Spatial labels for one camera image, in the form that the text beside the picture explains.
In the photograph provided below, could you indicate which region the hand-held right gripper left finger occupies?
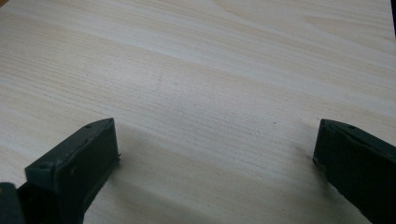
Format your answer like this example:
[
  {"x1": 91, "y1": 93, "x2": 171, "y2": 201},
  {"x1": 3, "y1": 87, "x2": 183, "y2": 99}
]
[{"x1": 17, "y1": 117, "x2": 121, "y2": 224}]

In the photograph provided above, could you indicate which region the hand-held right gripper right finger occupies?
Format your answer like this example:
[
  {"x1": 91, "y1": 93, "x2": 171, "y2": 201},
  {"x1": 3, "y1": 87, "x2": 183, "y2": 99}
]
[{"x1": 312, "y1": 118, "x2": 396, "y2": 224}]

